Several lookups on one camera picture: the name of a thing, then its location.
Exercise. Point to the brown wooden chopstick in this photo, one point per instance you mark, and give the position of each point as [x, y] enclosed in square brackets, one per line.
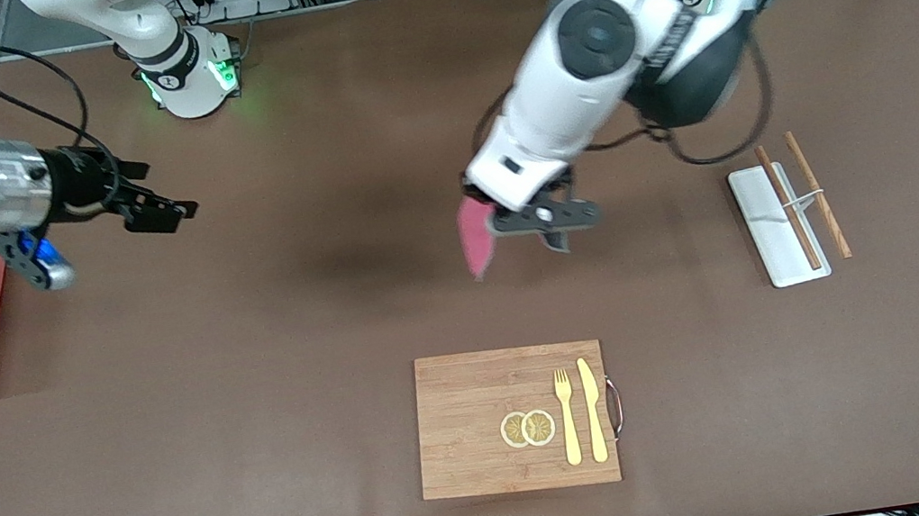
[789, 209]
[819, 195]

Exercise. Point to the yellow knife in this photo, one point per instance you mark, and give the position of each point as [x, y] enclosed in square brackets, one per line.
[594, 411]

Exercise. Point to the lemon slice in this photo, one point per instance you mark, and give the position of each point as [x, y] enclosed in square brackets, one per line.
[511, 430]
[541, 428]

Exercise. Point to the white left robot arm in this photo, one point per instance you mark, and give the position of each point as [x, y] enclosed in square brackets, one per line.
[578, 76]

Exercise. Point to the yellow fork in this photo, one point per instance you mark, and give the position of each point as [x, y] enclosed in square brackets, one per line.
[570, 433]

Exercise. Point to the white rectangular tray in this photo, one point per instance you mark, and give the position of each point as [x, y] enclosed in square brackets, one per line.
[770, 230]

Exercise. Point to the magenta cloth with grey backing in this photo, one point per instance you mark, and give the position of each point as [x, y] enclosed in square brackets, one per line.
[475, 242]

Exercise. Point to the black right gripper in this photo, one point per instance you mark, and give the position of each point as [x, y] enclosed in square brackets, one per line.
[77, 186]

